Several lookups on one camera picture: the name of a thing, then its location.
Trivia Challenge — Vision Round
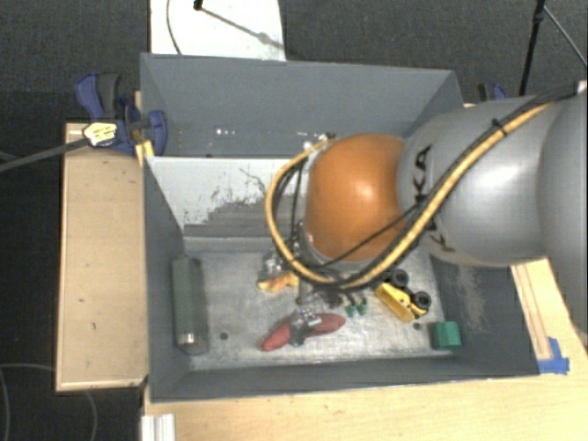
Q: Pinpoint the small green block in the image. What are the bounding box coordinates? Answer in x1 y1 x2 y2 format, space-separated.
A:
428 320 463 351

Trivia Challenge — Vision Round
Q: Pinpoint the orange and yellow toy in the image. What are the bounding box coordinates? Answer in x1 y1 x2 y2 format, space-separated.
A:
255 271 300 294

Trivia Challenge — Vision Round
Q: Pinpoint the pale wood flat board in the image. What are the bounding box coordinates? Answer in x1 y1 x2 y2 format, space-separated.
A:
54 121 151 392

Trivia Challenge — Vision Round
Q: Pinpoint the red-brown block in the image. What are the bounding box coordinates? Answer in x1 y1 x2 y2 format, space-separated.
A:
260 312 347 353

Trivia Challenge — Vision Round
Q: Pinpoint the dark green flat block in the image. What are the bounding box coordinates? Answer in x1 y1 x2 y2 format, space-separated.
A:
171 254 210 356

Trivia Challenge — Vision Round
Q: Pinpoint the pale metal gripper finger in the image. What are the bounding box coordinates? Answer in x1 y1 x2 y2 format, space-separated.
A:
292 317 323 347
288 308 315 335

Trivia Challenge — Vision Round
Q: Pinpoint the yellow toy car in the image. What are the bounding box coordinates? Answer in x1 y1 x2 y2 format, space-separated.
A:
373 268 434 323

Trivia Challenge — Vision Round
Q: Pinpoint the grey metal bin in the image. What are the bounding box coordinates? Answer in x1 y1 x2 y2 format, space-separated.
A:
139 51 541 403

